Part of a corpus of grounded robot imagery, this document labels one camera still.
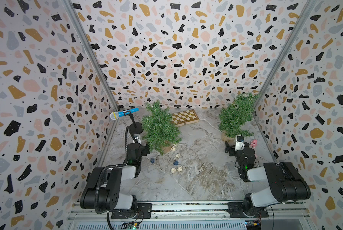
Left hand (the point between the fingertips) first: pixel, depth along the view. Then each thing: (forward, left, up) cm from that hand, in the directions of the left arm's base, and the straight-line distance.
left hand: (140, 142), depth 92 cm
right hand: (-1, -61, +2) cm, 61 cm away
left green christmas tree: (-3, -15, +14) cm, 21 cm away
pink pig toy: (+2, -77, -7) cm, 77 cm away
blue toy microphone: (+11, +14, +14) cm, 23 cm away
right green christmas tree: (+5, -56, +17) cm, 59 cm away
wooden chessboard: (+26, -32, -5) cm, 41 cm away
